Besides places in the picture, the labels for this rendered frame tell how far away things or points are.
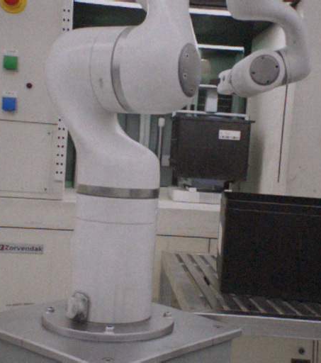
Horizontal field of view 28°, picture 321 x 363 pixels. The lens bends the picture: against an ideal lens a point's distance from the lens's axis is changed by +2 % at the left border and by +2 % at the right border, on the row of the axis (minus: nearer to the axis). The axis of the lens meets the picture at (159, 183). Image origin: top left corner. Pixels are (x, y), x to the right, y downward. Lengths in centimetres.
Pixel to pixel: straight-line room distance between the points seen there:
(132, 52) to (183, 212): 83
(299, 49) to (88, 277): 71
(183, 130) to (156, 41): 99
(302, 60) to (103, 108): 58
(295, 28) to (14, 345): 82
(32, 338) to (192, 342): 21
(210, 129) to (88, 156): 98
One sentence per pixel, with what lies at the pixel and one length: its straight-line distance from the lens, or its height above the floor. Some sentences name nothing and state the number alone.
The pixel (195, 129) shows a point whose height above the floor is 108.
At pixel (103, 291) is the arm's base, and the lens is 88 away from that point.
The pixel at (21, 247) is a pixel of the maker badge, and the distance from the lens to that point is 164.
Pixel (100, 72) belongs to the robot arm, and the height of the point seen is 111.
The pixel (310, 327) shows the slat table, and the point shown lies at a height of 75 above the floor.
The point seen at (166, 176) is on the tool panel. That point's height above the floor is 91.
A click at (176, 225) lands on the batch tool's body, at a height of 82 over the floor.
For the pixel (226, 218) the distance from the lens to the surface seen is 116.
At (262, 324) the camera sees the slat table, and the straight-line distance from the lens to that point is 105.
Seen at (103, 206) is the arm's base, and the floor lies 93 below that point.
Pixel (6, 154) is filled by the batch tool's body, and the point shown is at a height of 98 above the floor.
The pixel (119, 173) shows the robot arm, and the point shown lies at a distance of 85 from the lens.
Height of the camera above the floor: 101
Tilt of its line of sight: 3 degrees down
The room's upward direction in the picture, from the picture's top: 4 degrees clockwise
